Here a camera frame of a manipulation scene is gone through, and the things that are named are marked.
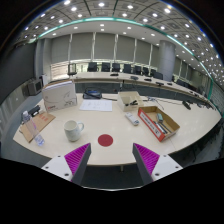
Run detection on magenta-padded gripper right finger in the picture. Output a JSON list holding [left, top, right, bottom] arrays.
[[132, 142, 184, 185]]

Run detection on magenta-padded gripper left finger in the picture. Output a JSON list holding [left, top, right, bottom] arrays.
[[41, 142, 92, 186]]

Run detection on clear plastic water bottle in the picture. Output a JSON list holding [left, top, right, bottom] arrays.
[[21, 110, 46, 147]]

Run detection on white ceramic mug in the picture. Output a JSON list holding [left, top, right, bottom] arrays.
[[63, 119, 85, 143]]

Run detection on flat round red coaster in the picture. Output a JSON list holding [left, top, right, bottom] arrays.
[[97, 133, 114, 148]]

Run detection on open red-edged cardboard box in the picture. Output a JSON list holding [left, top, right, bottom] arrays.
[[137, 105, 181, 143]]

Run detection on white remote control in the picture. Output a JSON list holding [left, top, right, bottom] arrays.
[[124, 111, 140, 127]]

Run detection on brown cardboard sheet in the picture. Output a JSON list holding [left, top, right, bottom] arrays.
[[19, 111, 57, 144]]

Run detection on white paper sheet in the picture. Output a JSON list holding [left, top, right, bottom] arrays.
[[79, 99, 113, 112]]

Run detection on small open white box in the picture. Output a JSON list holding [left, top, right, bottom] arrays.
[[117, 91, 145, 112]]

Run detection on black flat device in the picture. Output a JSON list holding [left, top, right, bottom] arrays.
[[27, 105, 42, 118]]

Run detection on large white cardboard box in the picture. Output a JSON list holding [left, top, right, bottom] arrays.
[[41, 79, 78, 113]]

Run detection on black bag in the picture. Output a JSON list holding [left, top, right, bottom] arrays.
[[82, 87, 103, 100]]

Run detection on black desk microphone unit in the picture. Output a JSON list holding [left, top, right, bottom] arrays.
[[181, 99, 192, 111]]

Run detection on row of black office chairs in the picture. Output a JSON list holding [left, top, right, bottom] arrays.
[[87, 61, 164, 80]]

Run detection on group of ceiling lights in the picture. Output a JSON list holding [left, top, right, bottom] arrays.
[[19, 0, 224, 84]]

